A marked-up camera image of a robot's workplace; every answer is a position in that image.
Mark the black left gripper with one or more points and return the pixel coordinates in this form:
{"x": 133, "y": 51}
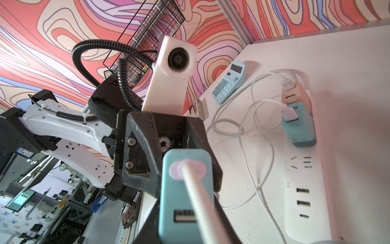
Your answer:
{"x": 138, "y": 153}

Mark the left wall wire basket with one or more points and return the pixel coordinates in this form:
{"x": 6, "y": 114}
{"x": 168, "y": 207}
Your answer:
{"x": 148, "y": 24}

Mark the pink charger adapter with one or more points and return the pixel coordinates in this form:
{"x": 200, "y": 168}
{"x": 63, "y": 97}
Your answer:
{"x": 297, "y": 94}

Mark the white power strip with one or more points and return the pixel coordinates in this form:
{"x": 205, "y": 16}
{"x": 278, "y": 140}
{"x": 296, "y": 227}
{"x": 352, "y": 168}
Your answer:
{"x": 308, "y": 215}

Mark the light blue calculator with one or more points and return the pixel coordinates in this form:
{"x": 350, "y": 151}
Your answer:
{"x": 233, "y": 79}

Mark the teal charger adapter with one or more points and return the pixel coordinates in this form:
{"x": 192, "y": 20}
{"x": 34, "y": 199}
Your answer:
{"x": 177, "y": 221}
{"x": 300, "y": 129}

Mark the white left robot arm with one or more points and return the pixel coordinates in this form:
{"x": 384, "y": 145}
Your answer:
{"x": 81, "y": 141}

